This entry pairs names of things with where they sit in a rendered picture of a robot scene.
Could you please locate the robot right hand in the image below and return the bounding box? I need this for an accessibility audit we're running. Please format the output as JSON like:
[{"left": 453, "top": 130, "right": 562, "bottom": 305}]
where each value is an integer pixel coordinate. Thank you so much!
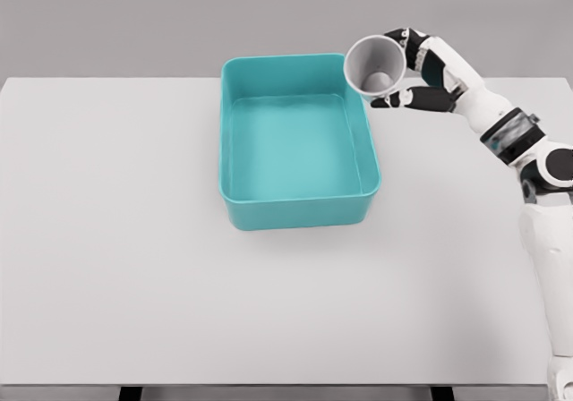
[{"left": 370, "top": 27, "right": 485, "bottom": 115}]

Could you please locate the grey paper cup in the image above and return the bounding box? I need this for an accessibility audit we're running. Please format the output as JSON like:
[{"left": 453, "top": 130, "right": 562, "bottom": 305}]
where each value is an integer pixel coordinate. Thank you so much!
[{"left": 343, "top": 35, "right": 407, "bottom": 98}]

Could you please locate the teal plastic basket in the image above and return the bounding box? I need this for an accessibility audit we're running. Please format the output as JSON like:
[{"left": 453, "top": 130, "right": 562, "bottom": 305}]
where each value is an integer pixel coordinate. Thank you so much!
[{"left": 218, "top": 52, "right": 382, "bottom": 232}]

